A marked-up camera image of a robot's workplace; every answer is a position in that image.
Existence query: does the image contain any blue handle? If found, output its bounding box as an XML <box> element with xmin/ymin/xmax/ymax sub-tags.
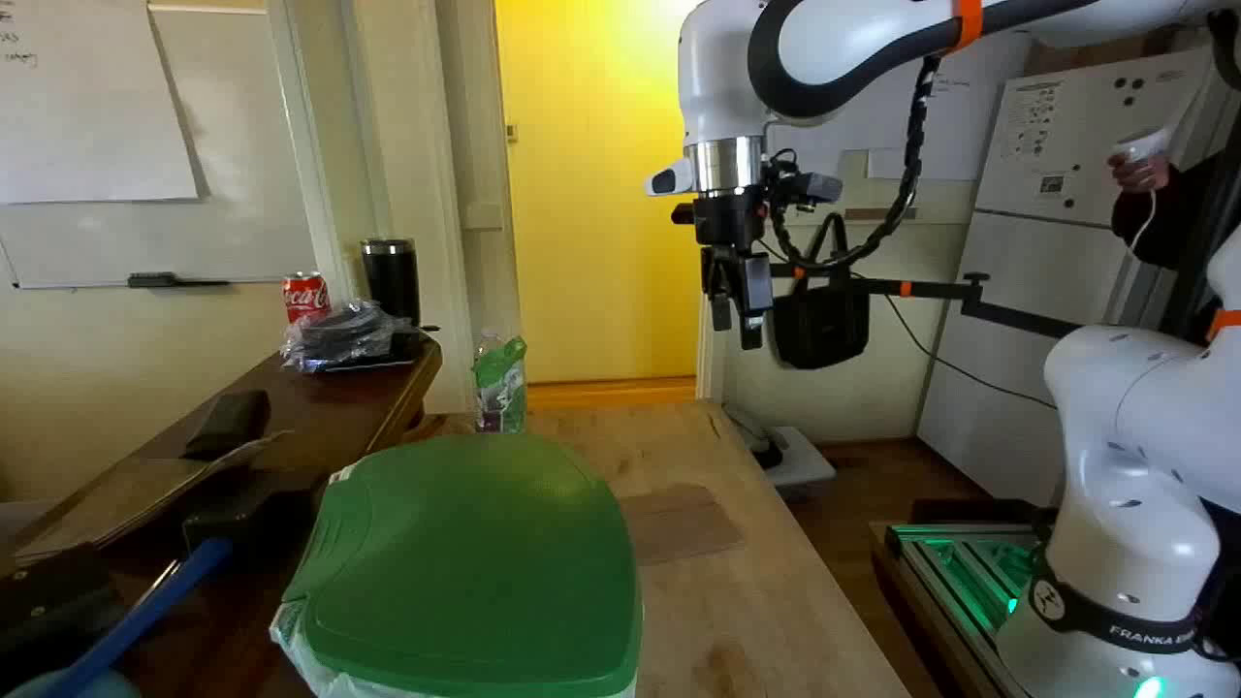
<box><xmin>34</xmin><ymin>530</ymin><xmax>235</xmax><ymax>698</ymax></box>

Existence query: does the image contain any red soda can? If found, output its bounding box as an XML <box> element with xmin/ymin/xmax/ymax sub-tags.
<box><xmin>280</xmin><ymin>268</ymin><xmax>332</xmax><ymax>330</ymax></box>

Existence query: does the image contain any black braided cable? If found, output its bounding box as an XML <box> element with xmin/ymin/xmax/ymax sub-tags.
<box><xmin>770</xmin><ymin>51</ymin><xmax>941</xmax><ymax>281</ymax></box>

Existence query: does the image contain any green lit base plate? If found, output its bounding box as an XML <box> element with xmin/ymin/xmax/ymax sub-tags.
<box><xmin>880</xmin><ymin>517</ymin><xmax>1078</xmax><ymax>651</ymax></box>

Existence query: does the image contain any grey floor device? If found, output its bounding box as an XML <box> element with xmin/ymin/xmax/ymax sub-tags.
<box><xmin>721</xmin><ymin>402</ymin><xmax>840</xmax><ymax>495</ymax></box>

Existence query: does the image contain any person's hand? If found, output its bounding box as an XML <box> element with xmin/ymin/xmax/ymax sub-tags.
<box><xmin>1115</xmin><ymin>152</ymin><xmax>1176</xmax><ymax>199</ymax></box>

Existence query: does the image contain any black hanging pouch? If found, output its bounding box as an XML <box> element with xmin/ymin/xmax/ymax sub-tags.
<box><xmin>769</xmin><ymin>209</ymin><xmax>871</xmax><ymax>372</ymax></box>

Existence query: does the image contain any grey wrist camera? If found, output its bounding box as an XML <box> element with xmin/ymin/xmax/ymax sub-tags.
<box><xmin>770</xmin><ymin>159</ymin><xmax>844</xmax><ymax>209</ymax></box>

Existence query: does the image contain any black whiteboard marker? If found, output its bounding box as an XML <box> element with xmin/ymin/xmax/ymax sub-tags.
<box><xmin>122</xmin><ymin>268</ymin><xmax>235</xmax><ymax>290</ymax></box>

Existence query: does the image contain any flat black case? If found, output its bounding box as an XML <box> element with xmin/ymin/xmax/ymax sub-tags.
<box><xmin>178</xmin><ymin>387</ymin><xmax>276</xmax><ymax>466</ymax></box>

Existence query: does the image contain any dark sleeved forearm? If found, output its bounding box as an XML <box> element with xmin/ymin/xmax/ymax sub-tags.
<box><xmin>1107</xmin><ymin>152</ymin><xmax>1232</xmax><ymax>275</ymax></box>

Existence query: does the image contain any white handheld controller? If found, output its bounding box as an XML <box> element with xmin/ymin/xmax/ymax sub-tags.
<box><xmin>1106</xmin><ymin>121</ymin><xmax>1180</xmax><ymax>171</ymax></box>

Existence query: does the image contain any black travel tumbler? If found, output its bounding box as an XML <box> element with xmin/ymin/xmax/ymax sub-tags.
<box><xmin>355</xmin><ymin>237</ymin><xmax>426</xmax><ymax>330</ymax></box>

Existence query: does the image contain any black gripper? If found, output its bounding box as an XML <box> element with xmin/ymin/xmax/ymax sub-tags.
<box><xmin>667</xmin><ymin>188</ymin><xmax>780</xmax><ymax>354</ymax></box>

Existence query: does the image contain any dark wooden side table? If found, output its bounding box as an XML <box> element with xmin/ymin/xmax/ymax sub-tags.
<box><xmin>0</xmin><ymin>330</ymin><xmax>447</xmax><ymax>698</ymax></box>

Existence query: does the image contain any white whiteboard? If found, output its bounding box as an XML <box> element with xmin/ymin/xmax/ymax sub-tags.
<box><xmin>0</xmin><ymin>0</ymin><xmax>314</xmax><ymax>296</ymax></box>

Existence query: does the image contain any brown napkin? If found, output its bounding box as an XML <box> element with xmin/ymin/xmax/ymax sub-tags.
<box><xmin>617</xmin><ymin>479</ymin><xmax>748</xmax><ymax>568</ymax></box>

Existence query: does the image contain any crumpled clear plastic bag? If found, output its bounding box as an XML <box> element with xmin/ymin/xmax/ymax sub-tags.
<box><xmin>280</xmin><ymin>298</ymin><xmax>430</xmax><ymax>381</ymax></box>

